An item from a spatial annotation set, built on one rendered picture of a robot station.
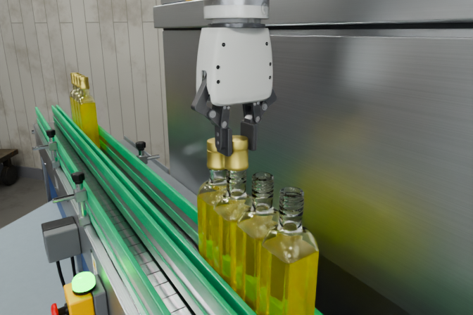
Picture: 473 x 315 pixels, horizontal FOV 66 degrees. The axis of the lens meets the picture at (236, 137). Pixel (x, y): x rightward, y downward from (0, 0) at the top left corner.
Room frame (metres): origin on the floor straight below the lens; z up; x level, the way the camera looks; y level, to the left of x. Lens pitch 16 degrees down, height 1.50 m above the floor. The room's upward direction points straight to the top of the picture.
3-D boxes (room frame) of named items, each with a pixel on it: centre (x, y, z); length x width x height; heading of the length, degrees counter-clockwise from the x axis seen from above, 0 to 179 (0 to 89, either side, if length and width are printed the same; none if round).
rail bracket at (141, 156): (1.04, 0.27, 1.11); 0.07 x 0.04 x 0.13; 123
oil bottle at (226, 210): (0.49, 0.00, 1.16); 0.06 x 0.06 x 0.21; 34
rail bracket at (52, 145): (1.16, 0.64, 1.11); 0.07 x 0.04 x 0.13; 123
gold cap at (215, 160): (0.54, 0.03, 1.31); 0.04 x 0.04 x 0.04
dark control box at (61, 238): (0.85, 0.47, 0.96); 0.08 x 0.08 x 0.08; 33
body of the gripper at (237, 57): (0.49, 0.00, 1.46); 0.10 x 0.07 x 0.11; 124
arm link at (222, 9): (0.50, 0.00, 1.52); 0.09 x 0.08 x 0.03; 124
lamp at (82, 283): (0.62, 0.31, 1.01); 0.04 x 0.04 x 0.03
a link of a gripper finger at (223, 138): (0.48, 0.03, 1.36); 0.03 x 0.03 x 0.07; 34
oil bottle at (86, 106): (1.37, 0.58, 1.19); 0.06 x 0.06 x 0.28; 33
